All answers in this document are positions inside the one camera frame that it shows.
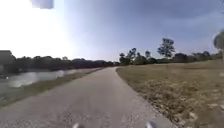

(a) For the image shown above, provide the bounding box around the grey paved path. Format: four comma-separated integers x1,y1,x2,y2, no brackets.
0,66,178,128

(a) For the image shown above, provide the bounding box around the row of trees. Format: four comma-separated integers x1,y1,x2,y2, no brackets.
118,29,224,66

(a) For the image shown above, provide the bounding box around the distant dark tree line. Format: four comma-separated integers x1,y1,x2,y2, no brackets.
0,49,120,76

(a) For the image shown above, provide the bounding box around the robot's own part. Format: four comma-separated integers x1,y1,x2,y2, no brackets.
145,120,158,128
72,122,86,128

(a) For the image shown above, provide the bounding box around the dry grass field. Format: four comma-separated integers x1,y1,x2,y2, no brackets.
115,59,224,128

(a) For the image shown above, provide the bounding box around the grass strip by water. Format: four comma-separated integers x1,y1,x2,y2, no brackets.
0,67,104,108

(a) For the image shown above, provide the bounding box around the pale water surface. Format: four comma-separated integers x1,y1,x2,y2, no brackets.
0,68,91,89

